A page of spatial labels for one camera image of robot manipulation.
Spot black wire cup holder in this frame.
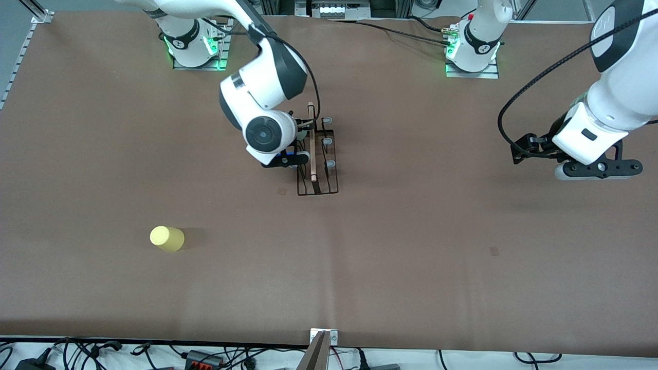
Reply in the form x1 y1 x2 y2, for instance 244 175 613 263
296 102 340 196

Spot yellow plastic cup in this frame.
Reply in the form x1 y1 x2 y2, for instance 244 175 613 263
150 226 185 252

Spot white power strip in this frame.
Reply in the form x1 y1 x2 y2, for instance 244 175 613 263
311 0 371 20

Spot black orange connector box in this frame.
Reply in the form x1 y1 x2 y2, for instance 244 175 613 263
184 350 225 368

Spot black power adapter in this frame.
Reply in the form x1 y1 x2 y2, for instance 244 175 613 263
14 357 56 370

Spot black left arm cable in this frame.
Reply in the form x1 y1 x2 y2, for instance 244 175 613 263
497 8 658 157

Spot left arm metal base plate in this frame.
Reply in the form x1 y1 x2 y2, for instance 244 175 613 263
445 51 500 79

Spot thick black table cable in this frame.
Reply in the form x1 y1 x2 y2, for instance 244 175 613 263
406 15 446 34

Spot thin black table cable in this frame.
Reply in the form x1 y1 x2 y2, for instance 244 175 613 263
329 20 449 46

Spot black looped floor cable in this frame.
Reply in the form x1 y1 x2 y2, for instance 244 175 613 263
514 352 562 365

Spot small metal mount bracket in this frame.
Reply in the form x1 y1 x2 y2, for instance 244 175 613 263
310 329 339 346

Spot grey camera stand pole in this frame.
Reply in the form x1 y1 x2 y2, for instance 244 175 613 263
297 331 330 370

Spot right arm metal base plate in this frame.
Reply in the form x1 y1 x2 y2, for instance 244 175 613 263
172 14 230 71

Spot tangled black floor cables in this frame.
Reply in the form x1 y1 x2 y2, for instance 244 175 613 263
51 338 125 370

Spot aluminium slotted rail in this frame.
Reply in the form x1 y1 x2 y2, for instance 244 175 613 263
0 0 53 111

